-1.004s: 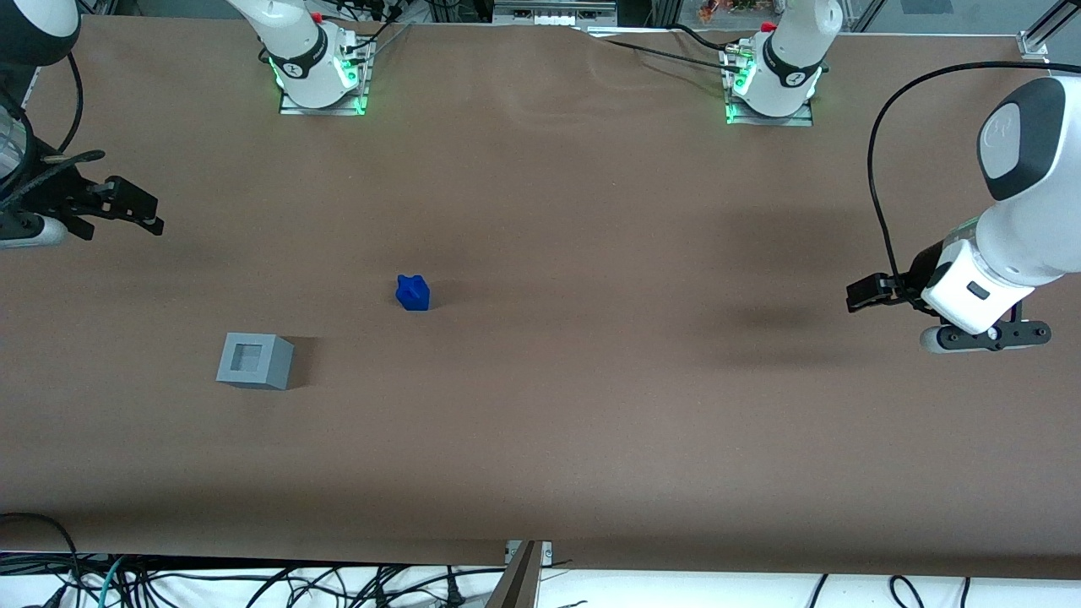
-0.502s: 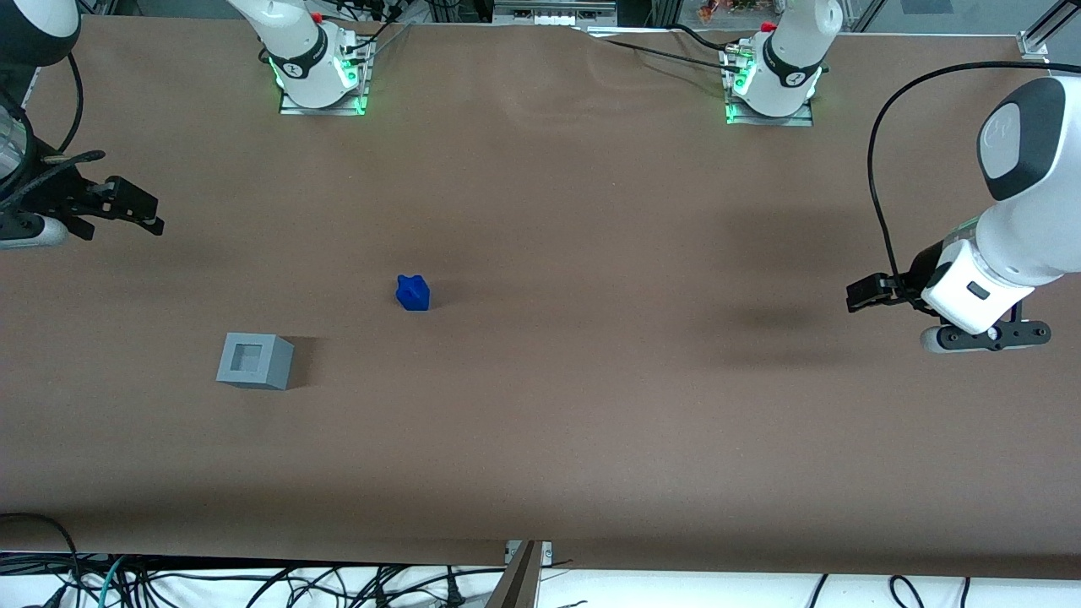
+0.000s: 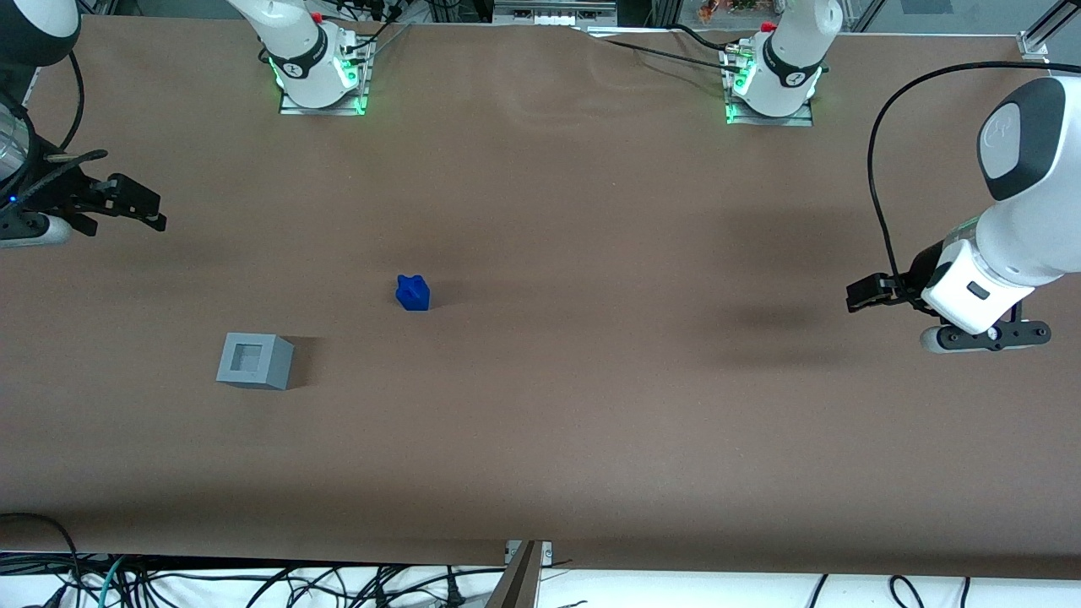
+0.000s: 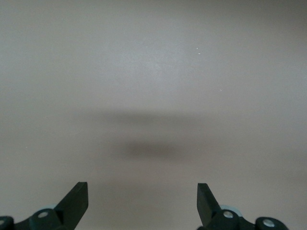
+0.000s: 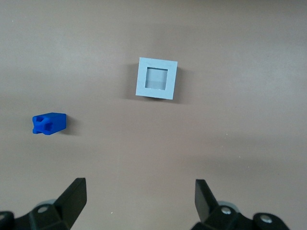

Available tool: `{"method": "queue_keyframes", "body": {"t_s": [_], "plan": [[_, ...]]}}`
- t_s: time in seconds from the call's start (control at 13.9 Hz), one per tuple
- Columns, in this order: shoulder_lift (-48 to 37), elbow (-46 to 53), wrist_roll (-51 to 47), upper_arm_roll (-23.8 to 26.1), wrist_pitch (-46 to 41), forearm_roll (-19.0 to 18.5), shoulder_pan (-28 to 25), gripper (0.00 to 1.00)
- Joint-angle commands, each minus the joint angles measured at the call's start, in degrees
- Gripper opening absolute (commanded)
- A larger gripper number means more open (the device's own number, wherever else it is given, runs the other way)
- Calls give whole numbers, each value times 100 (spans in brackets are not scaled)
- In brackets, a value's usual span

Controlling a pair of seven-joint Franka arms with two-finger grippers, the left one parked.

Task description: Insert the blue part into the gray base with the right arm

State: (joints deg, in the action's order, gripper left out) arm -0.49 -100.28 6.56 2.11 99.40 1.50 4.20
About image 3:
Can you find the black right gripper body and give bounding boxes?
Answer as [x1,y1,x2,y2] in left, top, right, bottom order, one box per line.
[15,157,115,224]

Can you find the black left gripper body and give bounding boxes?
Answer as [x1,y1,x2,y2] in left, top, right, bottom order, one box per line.
[905,242,948,309]

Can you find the blue plastic part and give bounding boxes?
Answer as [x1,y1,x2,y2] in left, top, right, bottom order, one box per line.
[395,274,432,312]

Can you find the gray square base block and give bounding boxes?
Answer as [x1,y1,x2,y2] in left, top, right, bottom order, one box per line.
[215,332,296,392]

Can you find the diagonal aluminium profile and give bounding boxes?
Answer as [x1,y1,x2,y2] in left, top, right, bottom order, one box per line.
[1026,0,1081,52]

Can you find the brown table cover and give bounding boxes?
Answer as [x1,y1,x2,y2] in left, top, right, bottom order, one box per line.
[0,15,1081,580]

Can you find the orange background object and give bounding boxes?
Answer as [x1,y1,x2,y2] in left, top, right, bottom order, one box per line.
[698,0,761,23]

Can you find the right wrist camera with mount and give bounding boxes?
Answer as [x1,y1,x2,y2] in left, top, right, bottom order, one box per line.
[0,211,73,248]

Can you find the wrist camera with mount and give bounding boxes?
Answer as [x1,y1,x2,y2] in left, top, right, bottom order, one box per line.
[919,319,1053,355]
[0,211,73,248]

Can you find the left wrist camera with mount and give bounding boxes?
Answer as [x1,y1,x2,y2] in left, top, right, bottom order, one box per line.
[919,319,1053,355]

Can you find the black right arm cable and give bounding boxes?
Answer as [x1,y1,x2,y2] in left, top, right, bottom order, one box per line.
[0,49,109,212]

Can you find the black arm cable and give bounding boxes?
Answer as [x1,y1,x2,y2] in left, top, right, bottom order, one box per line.
[0,49,109,212]
[868,61,1081,296]

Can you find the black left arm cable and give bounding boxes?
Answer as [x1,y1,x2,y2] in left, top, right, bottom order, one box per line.
[868,61,1081,296]

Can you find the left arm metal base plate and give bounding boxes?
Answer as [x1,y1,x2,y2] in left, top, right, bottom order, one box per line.
[722,46,816,128]

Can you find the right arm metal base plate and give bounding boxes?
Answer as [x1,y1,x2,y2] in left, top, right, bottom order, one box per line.
[279,38,372,117]

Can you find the black right base cable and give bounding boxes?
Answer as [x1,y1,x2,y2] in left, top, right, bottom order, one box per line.
[334,0,415,60]

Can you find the thick black base cable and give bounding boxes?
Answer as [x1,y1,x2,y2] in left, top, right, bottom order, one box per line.
[667,24,752,53]

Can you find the thin black base cable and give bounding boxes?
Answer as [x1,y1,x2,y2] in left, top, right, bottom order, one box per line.
[583,32,744,73]

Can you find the black looping floor cable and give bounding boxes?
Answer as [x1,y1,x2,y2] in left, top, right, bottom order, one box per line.
[0,513,81,592]

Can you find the teal floor cable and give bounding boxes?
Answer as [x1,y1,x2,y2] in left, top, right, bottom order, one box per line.
[93,556,128,608]

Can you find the aluminium frame rail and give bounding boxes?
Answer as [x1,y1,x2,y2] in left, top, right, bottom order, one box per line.
[492,0,619,26]

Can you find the aluminium profile with bracket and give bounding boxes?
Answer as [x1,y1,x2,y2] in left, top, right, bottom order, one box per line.
[484,540,555,608]

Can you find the tangled black floor cables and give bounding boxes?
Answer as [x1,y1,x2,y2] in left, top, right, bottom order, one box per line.
[0,553,508,608]

